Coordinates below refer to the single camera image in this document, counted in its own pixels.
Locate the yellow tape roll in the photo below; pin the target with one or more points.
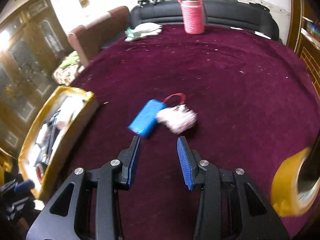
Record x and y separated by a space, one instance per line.
290 194

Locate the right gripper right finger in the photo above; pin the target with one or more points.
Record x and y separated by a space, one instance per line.
189 162

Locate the blue battery pack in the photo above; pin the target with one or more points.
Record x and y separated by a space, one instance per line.
145 121

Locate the white and green cloth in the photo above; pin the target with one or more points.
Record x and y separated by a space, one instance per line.
142 31

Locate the dark red table cloth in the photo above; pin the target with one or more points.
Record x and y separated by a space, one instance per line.
240 100

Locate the wooden glass door cabinet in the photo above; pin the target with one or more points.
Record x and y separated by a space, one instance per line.
33 44

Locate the black leather sofa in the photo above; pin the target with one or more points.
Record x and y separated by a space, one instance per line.
227 13

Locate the green and patterned blankets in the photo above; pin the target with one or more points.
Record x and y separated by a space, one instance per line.
68 70

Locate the white tray with yellow tape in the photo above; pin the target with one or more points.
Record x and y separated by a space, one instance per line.
53 134

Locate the pink knitted bottle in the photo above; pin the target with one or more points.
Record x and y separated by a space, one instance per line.
193 16

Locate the wooden shelf cabinet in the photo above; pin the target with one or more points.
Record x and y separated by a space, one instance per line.
303 43

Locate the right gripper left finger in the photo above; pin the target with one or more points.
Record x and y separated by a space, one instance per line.
129 158

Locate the brown armchair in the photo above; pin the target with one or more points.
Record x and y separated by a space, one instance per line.
87 39

